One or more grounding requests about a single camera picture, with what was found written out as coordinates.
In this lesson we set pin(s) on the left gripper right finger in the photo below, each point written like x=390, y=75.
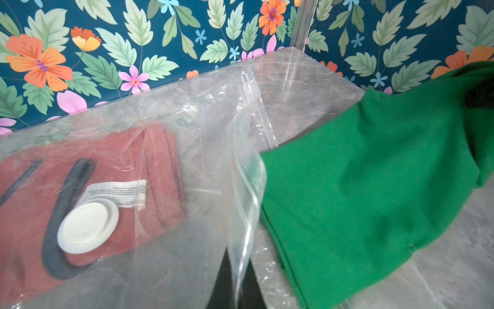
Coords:
x=251, y=295

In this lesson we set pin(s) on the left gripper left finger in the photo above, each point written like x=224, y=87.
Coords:
x=222, y=296

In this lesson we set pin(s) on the clear plastic vacuum bag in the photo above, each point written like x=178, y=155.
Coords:
x=222, y=121

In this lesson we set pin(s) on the green tank top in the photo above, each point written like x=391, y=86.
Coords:
x=349, y=203

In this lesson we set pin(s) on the red tank top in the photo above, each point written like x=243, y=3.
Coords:
x=65, y=206

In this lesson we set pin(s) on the white bag valve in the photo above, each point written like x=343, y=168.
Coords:
x=88, y=226

